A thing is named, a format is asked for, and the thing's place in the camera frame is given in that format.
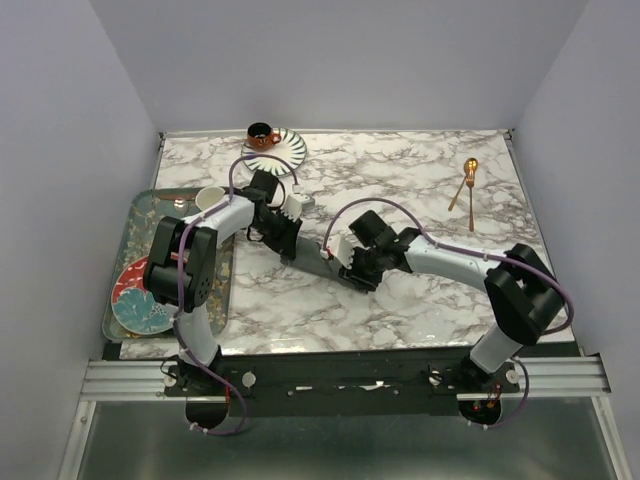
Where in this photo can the red and blue plate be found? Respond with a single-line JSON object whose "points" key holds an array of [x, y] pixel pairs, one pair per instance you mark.
{"points": [[133, 307]]}

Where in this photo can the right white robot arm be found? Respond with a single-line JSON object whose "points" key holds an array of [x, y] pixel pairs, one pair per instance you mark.
{"points": [[523, 295]]}

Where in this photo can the white and green cup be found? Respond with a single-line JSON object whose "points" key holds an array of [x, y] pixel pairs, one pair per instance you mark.
{"points": [[208, 197]]}

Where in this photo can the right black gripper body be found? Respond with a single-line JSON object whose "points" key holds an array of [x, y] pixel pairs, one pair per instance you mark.
{"points": [[367, 269]]}

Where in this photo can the white striped saucer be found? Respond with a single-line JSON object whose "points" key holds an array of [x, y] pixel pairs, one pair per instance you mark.
{"points": [[289, 154]]}

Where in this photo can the copper fork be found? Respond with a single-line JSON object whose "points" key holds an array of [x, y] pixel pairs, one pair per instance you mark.
{"points": [[470, 210]]}

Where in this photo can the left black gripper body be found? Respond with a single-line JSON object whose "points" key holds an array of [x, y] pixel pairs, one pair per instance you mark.
{"points": [[277, 230]]}

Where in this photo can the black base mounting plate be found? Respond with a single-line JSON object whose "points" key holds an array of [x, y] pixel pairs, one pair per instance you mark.
{"points": [[434, 381]]}

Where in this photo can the grey cloth napkin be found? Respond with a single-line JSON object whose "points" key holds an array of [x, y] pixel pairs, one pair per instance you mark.
{"points": [[304, 254]]}

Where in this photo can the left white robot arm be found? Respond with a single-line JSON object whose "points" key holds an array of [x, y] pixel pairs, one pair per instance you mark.
{"points": [[182, 258]]}

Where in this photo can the gold spoon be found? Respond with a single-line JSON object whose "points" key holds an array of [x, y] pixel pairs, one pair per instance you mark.
{"points": [[470, 169]]}

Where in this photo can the green floral tray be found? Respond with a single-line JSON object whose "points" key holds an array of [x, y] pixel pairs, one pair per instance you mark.
{"points": [[144, 214]]}

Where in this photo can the red and black cup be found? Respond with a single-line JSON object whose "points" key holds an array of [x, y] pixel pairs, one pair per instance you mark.
{"points": [[261, 136]]}

